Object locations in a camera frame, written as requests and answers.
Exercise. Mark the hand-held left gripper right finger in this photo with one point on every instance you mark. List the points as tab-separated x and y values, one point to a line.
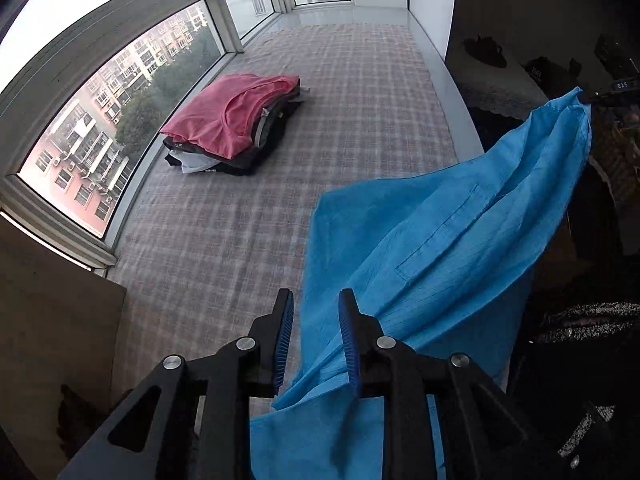
350	347

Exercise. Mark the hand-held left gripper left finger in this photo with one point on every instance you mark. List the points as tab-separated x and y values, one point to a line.
285	340

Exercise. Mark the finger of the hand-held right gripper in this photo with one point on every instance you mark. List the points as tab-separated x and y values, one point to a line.
595	96

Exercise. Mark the blue work shirt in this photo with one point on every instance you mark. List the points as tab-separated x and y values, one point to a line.
440	220

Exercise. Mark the black cap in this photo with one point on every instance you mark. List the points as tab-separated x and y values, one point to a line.
542	71

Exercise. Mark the grey lace-edged bedspread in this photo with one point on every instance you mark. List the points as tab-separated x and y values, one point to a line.
500	87

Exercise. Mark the black bag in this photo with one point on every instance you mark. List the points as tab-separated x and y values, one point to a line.
482	52

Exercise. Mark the navy folded garment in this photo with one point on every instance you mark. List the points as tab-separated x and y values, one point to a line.
245	162

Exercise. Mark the white folded garment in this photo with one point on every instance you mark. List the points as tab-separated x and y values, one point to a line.
192	162

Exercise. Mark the dark grey folded garment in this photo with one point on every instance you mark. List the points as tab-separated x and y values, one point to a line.
277	120

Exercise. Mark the wooden board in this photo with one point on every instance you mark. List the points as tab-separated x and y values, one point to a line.
50	310

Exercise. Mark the pink plaid blanket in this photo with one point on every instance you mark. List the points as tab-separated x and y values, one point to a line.
350	110

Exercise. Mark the person's dark knit garment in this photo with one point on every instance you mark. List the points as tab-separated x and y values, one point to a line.
590	340

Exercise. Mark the white framed window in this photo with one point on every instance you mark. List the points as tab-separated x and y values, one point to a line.
150	50

